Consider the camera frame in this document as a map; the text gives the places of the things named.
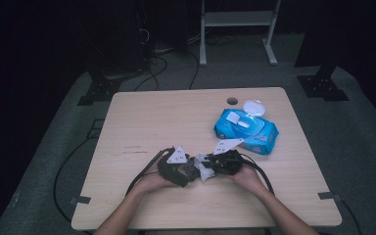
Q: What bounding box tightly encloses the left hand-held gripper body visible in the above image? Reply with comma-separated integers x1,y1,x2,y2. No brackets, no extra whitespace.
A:
158,145,191,189

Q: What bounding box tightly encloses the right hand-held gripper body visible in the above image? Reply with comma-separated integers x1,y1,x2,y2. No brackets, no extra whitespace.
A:
209,138,245,175

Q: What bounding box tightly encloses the white wet wipe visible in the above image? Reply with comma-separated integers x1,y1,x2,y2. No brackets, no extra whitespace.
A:
194,152,217,183

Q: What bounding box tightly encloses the blue wet wipes pack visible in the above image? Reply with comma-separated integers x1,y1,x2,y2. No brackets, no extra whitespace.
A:
212,99,280,156

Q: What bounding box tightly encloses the person's left hand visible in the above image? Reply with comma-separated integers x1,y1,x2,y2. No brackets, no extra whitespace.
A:
131,170,177,200

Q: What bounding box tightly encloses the person's right hand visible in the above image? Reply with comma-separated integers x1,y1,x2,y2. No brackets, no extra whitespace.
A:
229,164,269,194

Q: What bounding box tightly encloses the grey tape strip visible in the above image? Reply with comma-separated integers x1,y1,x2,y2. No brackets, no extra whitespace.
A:
317,191,342,201
70,195,92,206

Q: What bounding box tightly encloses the black stand base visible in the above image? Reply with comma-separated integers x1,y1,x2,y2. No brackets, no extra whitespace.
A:
76,76,122,107
297,63,351,102

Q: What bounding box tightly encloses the black equipment tower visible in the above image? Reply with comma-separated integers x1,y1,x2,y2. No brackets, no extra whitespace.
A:
87,0,152,73

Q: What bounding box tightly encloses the right hand-held gripper cable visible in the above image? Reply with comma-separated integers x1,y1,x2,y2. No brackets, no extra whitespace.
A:
239,152,362,235

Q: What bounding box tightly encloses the black floor cable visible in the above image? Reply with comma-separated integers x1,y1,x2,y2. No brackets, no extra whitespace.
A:
188,50,201,90
133,55,169,92

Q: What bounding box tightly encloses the long black cable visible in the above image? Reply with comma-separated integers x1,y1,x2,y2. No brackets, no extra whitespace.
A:
53,118,106,226

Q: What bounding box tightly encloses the white metal stand frame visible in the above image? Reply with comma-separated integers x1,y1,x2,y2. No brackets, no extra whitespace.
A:
199,0,282,68

